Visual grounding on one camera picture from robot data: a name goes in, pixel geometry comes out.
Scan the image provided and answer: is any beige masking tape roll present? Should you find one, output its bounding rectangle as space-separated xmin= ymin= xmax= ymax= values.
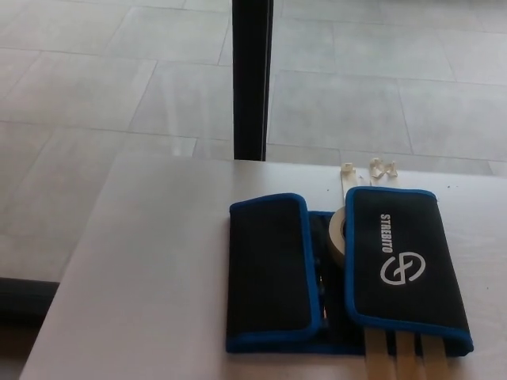
xmin=326 ymin=205 xmax=348 ymax=275

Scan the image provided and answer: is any black toolkit case blue trim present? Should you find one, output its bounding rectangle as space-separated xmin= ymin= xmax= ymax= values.
xmin=224 ymin=186 xmax=475 ymax=355

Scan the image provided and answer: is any black vertical post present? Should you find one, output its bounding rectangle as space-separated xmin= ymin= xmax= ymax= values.
xmin=231 ymin=0 xmax=275 ymax=162

